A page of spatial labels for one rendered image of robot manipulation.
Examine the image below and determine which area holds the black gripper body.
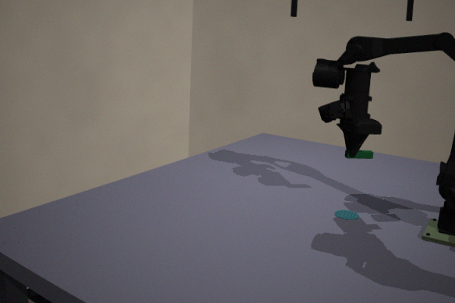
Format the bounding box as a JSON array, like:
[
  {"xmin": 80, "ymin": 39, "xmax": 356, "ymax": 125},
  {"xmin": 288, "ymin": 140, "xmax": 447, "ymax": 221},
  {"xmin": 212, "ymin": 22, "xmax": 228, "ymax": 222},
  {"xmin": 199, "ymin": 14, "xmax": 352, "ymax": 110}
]
[{"xmin": 338, "ymin": 90, "xmax": 382, "ymax": 135}]

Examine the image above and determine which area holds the teal flat circle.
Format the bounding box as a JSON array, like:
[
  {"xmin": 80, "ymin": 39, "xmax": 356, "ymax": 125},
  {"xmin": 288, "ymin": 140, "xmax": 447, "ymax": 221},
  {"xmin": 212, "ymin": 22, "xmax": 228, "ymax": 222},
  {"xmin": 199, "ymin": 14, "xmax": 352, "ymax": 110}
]
[{"xmin": 334, "ymin": 210, "xmax": 359, "ymax": 220}]

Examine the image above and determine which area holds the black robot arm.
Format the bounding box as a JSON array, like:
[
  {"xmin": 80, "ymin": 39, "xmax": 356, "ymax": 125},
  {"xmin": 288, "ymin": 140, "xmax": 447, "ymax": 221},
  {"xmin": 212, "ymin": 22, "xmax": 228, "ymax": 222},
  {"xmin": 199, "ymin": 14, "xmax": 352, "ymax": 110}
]
[{"xmin": 312, "ymin": 32, "xmax": 455, "ymax": 236}]

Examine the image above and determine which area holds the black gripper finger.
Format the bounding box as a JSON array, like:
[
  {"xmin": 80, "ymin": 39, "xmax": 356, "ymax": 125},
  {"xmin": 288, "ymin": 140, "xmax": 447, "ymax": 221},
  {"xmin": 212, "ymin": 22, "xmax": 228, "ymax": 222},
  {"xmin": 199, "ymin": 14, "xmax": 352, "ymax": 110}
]
[
  {"xmin": 337, "ymin": 123, "xmax": 350, "ymax": 150},
  {"xmin": 344, "ymin": 129, "xmax": 369, "ymax": 157}
]

